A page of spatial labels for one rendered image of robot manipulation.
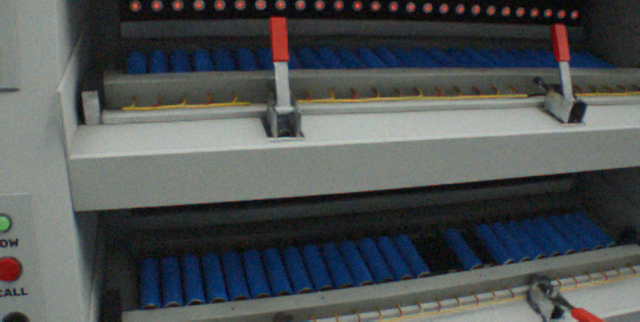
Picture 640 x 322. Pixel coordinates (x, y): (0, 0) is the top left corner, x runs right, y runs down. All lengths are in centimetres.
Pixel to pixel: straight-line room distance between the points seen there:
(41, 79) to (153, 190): 11
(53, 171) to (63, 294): 9
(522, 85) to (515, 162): 10
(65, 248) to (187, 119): 13
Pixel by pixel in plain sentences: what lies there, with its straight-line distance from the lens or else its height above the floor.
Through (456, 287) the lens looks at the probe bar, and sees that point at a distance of 57.
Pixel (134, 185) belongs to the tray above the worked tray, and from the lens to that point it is 42.
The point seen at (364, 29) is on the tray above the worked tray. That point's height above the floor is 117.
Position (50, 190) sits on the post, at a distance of 42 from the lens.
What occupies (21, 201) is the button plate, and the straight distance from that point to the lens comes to 42.
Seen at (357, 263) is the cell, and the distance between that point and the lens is 58.
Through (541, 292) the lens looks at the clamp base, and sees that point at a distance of 60.
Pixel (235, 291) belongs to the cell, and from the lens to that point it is 54.
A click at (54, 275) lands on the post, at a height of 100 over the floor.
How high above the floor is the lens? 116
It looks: 10 degrees down
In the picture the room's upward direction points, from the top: straight up
